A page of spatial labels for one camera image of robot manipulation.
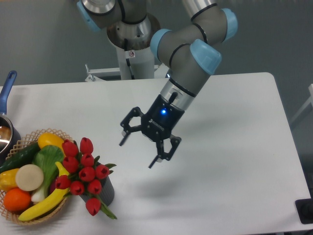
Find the yellow lemon squash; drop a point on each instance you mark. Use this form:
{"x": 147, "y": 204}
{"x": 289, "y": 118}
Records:
{"x": 47, "y": 138}

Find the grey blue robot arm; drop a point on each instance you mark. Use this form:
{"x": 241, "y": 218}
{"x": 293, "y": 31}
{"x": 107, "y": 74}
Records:
{"x": 189, "y": 54}

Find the yellow banana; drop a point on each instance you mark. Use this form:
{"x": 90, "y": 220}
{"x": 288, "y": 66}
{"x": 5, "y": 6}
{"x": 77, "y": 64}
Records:
{"x": 41, "y": 208}

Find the white frame at right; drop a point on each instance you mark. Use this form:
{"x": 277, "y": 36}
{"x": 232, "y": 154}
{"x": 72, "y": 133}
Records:
{"x": 304, "y": 110}

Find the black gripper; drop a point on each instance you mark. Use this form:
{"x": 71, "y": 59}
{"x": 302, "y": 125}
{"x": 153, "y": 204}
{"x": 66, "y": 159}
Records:
{"x": 162, "y": 122}

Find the blue handled saucepan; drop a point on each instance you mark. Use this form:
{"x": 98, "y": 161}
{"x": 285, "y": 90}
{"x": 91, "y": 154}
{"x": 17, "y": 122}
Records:
{"x": 8, "y": 134}

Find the dark green cucumber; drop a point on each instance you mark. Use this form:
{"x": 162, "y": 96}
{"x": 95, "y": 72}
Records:
{"x": 21, "y": 158}

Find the black device at edge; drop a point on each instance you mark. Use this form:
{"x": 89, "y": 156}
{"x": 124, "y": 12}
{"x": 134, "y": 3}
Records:
{"x": 305, "y": 210}

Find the red tulip bouquet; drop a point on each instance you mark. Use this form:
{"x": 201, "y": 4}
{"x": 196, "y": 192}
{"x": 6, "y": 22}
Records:
{"x": 82, "y": 166}

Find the yellow bell pepper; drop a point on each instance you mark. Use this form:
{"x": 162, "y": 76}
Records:
{"x": 7, "y": 179}

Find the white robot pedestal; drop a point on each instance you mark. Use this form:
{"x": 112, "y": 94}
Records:
{"x": 132, "y": 44}

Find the beige round slice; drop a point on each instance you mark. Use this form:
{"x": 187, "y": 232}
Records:
{"x": 29, "y": 177}

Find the orange fruit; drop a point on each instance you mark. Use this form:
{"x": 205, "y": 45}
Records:
{"x": 16, "y": 200}

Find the green bok choy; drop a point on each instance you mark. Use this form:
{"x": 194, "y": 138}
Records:
{"x": 45, "y": 159}

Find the woven wicker basket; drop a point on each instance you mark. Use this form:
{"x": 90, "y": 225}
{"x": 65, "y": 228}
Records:
{"x": 24, "y": 142}

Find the dark grey ribbed vase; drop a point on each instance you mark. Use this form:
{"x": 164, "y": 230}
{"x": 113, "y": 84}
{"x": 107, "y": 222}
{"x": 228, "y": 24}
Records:
{"x": 102, "y": 189}

